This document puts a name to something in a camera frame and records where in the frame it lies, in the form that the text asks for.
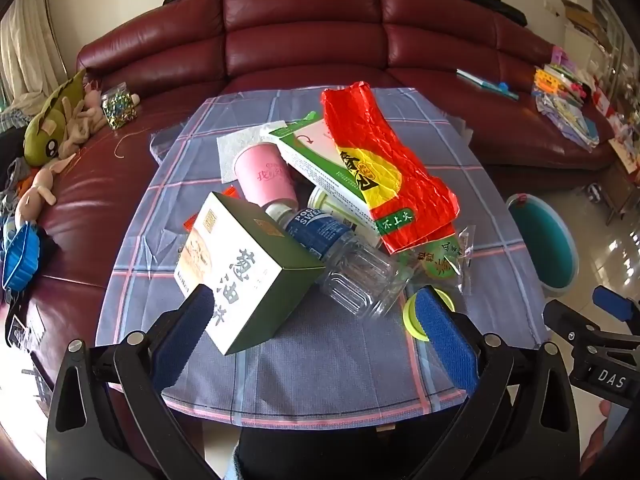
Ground thin teal book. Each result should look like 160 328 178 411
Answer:
456 69 520 101

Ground pink plush rabbit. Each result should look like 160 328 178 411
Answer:
60 80 108 156
14 152 76 226

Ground green plush toy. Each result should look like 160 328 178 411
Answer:
22 67 88 166

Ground white paper towel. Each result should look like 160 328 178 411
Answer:
216 121 287 183

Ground blue plastic basket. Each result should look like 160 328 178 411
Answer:
0 220 41 293

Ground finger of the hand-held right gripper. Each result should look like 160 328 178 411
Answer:
542 299 601 356
592 285 640 323

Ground orange foil snack packet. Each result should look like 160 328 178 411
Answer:
182 185 238 233

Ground teal plastic basin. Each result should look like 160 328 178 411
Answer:
505 194 580 298

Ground long black bag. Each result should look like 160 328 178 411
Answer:
425 0 528 26

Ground person's dark trousers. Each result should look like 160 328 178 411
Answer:
232 412 451 480

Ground yellow-green round lid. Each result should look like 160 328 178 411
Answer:
402 285 456 343

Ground clear wrapper with green print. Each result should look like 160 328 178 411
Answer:
395 225 476 296

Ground grey plaid cloth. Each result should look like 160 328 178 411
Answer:
95 87 548 418

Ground cream curtain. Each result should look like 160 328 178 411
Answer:
0 0 68 111

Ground pile of colourful papers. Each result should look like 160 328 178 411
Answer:
531 45 601 151

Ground cardboard box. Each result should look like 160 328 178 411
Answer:
560 0 606 41

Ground white carton with green print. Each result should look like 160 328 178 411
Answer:
269 112 383 241

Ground wooden side table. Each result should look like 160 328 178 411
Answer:
600 160 640 226

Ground clear plastic bottle blue label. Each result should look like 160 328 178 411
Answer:
265 200 413 318

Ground green and white carton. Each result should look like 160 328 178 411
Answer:
173 191 326 356

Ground pink paper cup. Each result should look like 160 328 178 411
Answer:
232 142 300 211

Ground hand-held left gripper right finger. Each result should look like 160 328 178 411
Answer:
412 285 581 480

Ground red and yellow foil bag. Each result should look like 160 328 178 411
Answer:
320 80 461 255

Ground dark red leather sofa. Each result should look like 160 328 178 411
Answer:
0 0 621 411

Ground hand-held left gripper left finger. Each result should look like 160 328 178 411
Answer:
46 284 221 480

